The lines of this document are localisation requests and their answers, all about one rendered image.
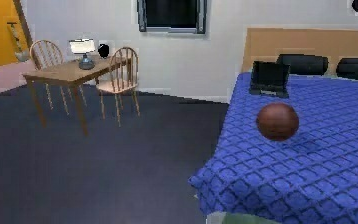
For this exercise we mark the black laptop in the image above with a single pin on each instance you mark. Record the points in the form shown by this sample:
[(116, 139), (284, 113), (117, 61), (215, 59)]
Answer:
[(270, 76)]

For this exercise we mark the wooden table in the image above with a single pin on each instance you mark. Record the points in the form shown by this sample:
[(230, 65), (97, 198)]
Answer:
[(67, 73)]

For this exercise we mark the small black object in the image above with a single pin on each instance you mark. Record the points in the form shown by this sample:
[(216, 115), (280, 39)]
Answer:
[(103, 50)]

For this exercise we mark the blue quilted bed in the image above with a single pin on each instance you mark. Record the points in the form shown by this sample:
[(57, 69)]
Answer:
[(320, 160)]

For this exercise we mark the dark window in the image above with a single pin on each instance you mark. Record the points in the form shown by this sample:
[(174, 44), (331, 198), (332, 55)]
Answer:
[(172, 15)]

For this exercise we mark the black pillow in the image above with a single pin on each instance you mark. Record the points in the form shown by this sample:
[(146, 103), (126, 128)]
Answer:
[(303, 64), (355, 68)]

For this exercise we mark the orange room door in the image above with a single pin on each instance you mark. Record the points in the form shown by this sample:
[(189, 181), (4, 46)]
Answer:
[(2, 31)]

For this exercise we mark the white shade table lamp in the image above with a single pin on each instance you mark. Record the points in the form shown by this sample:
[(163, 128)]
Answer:
[(84, 53)]

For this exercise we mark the brown ball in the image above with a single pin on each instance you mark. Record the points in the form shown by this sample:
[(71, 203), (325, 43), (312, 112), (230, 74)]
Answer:
[(277, 121)]

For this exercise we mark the wooden spindle chair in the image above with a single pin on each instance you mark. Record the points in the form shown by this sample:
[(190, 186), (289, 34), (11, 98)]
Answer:
[(122, 73), (47, 55)]

